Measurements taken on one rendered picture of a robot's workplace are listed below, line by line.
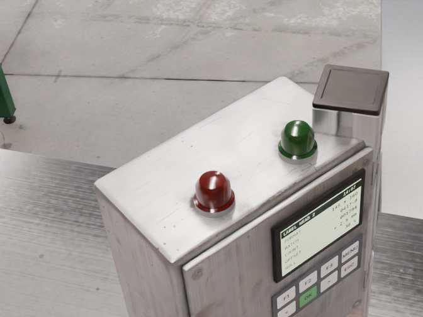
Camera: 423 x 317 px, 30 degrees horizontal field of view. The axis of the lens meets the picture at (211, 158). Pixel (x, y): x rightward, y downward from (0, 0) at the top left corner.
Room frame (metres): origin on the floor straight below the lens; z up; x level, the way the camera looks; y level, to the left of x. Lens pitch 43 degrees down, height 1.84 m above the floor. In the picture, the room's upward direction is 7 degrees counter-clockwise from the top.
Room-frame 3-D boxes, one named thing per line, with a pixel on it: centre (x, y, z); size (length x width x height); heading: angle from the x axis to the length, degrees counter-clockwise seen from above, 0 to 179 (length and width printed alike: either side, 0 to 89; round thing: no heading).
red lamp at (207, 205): (0.34, 0.00, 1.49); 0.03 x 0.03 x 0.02
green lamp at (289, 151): (0.38, -0.06, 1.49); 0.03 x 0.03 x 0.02
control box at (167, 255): (0.38, -0.02, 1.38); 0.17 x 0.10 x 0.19; 123
